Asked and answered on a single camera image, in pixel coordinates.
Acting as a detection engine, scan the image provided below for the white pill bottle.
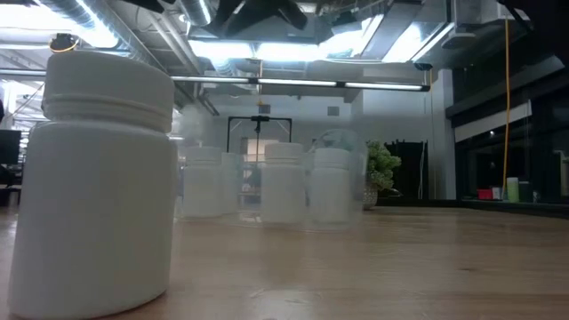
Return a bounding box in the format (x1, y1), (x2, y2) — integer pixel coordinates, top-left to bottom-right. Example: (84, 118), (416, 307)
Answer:
(309, 148), (352, 224)
(260, 142), (307, 225)
(7, 49), (179, 320)
(182, 146), (223, 219)

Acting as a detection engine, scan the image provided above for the clear plastic basket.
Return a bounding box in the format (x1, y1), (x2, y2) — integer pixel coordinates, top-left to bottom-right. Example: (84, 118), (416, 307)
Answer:
(175, 128), (370, 232)

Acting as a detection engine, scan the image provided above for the long ceiling light tube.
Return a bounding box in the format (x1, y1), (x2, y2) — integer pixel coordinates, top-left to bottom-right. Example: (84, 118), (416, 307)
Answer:
(170, 75), (431, 92)

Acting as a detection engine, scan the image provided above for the green artificial potted plant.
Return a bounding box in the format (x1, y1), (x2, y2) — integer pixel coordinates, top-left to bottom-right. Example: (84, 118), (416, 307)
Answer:
(362, 140), (403, 211)

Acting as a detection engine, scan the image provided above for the black cabinet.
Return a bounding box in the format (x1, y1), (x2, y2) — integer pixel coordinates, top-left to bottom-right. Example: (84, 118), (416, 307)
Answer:
(384, 140), (430, 200)

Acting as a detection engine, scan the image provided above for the green cup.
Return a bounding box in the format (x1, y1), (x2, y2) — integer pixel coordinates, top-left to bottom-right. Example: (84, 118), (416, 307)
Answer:
(506, 176), (520, 204)

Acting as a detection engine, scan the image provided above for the black round ceiling device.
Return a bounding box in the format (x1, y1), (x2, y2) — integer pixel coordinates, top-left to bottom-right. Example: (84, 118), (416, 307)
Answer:
(48, 33), (81, 53)

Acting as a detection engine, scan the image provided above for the black monitor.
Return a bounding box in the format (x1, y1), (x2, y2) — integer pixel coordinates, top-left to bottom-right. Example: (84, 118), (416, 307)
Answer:
(0, 129), (22, 165)

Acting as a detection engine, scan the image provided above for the black rig frame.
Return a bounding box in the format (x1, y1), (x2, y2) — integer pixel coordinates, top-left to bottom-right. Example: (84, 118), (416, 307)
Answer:
(226, 115), (293, 155)

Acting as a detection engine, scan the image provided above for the yellow power cable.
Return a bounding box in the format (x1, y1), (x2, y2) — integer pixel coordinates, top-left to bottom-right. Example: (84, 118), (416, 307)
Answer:
(501, 17), (511, 199)

